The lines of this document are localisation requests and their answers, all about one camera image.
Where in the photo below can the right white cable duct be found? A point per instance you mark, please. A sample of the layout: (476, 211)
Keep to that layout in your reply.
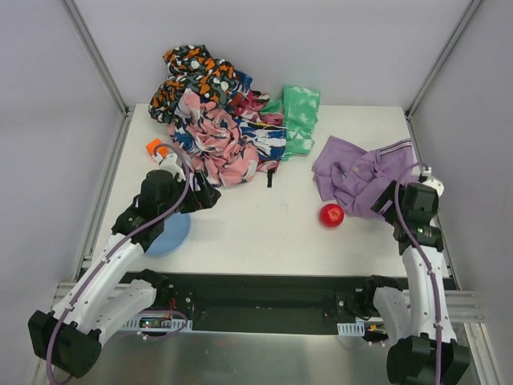
(351, 329)

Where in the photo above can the left white cable duct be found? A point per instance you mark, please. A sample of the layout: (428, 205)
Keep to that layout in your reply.
(158, 324)

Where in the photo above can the pink navy patterned cloth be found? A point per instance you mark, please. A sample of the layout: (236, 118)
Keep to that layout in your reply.
(212, 141)

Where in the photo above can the white cable duct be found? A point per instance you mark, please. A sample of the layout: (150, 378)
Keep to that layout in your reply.
(158, 324)
(351, 329)

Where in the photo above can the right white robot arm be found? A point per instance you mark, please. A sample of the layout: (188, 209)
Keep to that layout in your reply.
(423, 345)

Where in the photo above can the left aluminium frame post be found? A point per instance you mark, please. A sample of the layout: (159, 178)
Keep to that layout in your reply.
(95, 55)

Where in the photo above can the aluminium front rail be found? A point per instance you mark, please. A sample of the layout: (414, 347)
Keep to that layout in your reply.
(462, 306)

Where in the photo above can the green white tie-dye cloth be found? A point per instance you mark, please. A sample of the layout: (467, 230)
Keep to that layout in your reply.
(298, 112)

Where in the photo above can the red apple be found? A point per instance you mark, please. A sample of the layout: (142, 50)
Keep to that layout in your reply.
(331, 215)

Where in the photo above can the orange black patterned cloth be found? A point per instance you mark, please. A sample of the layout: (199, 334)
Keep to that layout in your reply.
(192, 67)

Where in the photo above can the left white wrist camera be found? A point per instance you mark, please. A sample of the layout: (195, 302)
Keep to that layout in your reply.
(169, 161)

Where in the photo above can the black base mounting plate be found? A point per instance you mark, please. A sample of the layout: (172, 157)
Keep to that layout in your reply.
(265, 304)

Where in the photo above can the blue white striped cloth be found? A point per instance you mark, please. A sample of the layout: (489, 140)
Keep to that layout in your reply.
(262, 123)

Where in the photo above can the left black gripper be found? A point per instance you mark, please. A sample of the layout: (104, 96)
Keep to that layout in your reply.
(202, 192)

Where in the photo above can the blue plastic plate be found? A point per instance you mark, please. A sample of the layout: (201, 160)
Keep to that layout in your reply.
(176, 230)

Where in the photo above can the purple shirt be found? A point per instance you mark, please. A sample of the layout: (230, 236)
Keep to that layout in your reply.
(356, 178)

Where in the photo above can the orange cube block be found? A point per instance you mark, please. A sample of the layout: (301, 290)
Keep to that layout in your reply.
(153, 148)

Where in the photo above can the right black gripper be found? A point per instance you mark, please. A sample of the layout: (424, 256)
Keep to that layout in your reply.
(385, 198)

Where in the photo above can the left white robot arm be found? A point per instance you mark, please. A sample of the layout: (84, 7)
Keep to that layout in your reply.
(71, 335)

